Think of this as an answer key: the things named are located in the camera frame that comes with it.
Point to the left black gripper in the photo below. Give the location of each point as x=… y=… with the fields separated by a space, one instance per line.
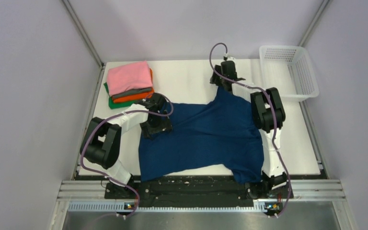
x=164 y=125

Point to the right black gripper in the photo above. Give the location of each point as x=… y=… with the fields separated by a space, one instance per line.
x=213 y=80

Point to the blue t shirt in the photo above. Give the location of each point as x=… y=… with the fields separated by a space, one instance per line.
x=220 y=132

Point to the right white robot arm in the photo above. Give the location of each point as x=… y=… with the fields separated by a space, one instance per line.
x=268 y=115

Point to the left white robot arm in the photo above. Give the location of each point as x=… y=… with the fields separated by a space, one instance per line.
x=100 y=147

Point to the orange folded t shirt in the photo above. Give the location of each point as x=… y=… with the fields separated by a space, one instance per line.
x=129 y=82

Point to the grey folded t shirt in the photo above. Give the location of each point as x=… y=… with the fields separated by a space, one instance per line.
x=142 y=92

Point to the green folded t shirt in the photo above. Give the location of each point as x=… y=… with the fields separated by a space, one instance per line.
x=121 y=102

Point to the pink folded t shirt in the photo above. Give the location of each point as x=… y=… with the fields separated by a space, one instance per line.
x=128 y=77

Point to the white plastic basket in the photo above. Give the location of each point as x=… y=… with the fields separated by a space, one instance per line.
x=289 y=69

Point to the white cable duct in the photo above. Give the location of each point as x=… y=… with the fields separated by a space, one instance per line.
x=127 y=207

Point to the right aluminium frame post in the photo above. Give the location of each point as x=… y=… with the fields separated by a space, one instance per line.
x=325 y=4

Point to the aluminium frame post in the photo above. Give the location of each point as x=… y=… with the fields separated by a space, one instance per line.
x=325 y=4
x=82 y=32

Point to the left aluminium frame post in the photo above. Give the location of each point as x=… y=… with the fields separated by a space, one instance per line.
x=82 y=32

